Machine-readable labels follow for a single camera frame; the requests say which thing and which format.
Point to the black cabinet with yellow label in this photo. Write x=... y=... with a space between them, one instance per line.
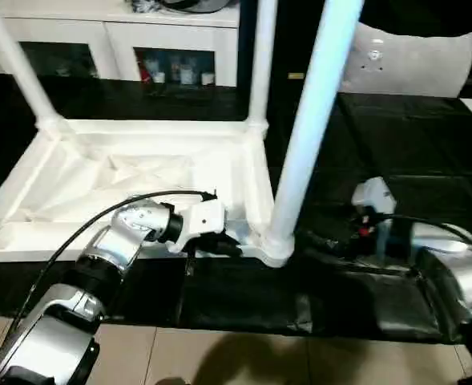
x=296 y=40

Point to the grey cushion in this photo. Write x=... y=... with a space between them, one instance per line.
x=420 y=60

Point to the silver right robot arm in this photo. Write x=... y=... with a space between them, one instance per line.
x=460 y=273

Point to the white glass-door cabinet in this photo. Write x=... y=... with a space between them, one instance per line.
x=99 y=36

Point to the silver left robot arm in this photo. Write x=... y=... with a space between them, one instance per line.
x=115 y=249

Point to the black table mat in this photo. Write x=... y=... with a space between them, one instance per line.
x=412 y=160

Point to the white plastic table top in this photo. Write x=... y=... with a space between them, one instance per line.
x=139 y=168

